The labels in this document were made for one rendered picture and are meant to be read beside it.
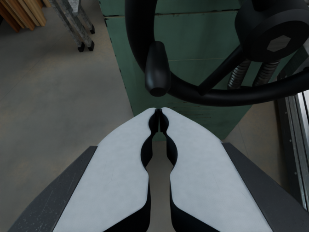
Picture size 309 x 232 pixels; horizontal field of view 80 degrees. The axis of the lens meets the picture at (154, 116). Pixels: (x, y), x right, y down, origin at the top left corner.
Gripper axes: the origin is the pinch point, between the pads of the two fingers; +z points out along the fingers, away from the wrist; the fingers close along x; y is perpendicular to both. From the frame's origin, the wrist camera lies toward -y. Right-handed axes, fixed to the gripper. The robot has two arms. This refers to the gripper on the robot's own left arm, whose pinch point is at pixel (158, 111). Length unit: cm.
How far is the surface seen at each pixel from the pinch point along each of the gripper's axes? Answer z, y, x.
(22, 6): 144, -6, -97
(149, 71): 6.0, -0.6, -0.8
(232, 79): 22.5, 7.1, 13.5
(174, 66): 37.6, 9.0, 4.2
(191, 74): 39.2, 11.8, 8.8
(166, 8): 30.0, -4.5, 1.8
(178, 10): 30.3, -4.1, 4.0
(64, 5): 110, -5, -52
